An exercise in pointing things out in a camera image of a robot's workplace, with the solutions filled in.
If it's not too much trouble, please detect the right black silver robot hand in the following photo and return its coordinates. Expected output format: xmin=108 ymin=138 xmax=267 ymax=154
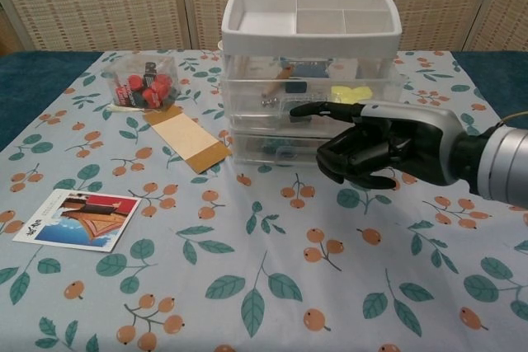
xmin=288 ymin=100 xmax=471 ymax=191

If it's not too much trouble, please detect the wooden stick tool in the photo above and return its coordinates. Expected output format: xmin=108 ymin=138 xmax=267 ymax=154
xmin=261 ymin=64 xmax=295 ymax=100

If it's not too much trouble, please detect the clear plastic box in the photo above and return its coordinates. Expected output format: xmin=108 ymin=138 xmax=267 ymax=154
xmin=220 ymin=73 xmax=410 ymax=124

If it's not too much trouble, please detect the white plastic drawer organizer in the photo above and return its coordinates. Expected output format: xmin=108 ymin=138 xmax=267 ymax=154
xmin=219 ymin=0 xmax=403 ymax=166

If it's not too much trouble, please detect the yellow sticky note pad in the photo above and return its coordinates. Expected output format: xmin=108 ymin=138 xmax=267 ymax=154
xmin=330 ymin=84 xmax=373 ymax=104

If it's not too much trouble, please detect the floral leaf print tablecloth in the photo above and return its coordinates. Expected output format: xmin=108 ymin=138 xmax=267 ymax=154
xmin=0 ymin=49 xmax=528 ymax=352

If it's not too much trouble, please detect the tan and beige card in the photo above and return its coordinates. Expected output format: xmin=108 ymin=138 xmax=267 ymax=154
xmin=142 ymin=105 xmax=233 ymax=174

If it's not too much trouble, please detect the clear box of red caps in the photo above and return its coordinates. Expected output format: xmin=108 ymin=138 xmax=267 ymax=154
xmin=102 ymin=54 xmax=181 ymax=110

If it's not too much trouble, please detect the woven bamboo folding screen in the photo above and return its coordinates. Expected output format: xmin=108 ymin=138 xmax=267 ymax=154
xmin=0 ymin=0 xmax=528 ymax=55

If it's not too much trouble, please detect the colourful picture postcard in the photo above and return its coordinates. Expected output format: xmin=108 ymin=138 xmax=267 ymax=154
xmin=12 ymin=188 xmax=143 ymax=255

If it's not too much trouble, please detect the teal padded table cover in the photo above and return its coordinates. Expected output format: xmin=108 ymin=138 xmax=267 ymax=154
xmin=0 ymin=49 xmax=528 ymax=152

